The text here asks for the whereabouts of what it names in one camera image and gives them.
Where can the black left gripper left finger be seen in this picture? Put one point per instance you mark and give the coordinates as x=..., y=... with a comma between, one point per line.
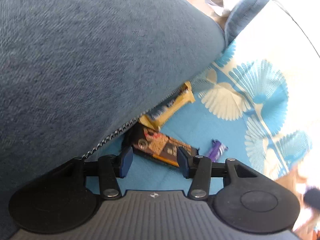
x=112, y=167

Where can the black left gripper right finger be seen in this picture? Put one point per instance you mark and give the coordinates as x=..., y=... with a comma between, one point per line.
x=197, y=168

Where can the purple chocolate bar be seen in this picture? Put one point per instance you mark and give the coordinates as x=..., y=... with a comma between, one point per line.
x=216, y=150

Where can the black gold snack bar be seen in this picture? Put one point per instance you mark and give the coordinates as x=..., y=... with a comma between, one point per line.
x=155, y=145

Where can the yellow snack bar wrapper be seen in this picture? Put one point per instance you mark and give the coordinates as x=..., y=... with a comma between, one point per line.
x=158, y=116

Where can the blue fan-pattern sofa cover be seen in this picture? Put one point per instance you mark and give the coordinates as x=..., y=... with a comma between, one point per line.
x=260, y=99

